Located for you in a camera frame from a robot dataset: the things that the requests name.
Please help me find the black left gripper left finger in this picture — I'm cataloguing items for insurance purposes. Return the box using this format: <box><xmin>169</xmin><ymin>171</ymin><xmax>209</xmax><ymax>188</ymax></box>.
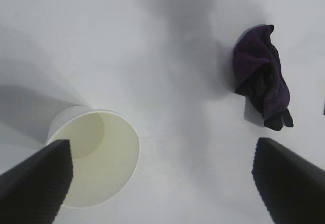
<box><xmin>0</xmin><ymin>139</ymin><xmax>75</xmax><ymax>224</ymax></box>

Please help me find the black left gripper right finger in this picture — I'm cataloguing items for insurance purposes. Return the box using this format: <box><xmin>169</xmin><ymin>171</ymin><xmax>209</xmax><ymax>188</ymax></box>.
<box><xmin>251</xmin><ymin>137</ymin><xmax>325</xmax><ymax>224</ymax></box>

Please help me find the white paper cup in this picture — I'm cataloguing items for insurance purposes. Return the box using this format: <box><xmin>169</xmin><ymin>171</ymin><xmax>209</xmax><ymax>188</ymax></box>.
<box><xmin>47</xmin><ymin>105</ymin><xmax>141</xmax><ymax>209</ymax></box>

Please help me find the purple and black cloth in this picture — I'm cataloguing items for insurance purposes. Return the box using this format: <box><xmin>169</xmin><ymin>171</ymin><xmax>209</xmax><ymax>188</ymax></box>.
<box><xmin>233</xmin><ymin>24</ymin><xmax>295</xmax><ymax>131</ymax></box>

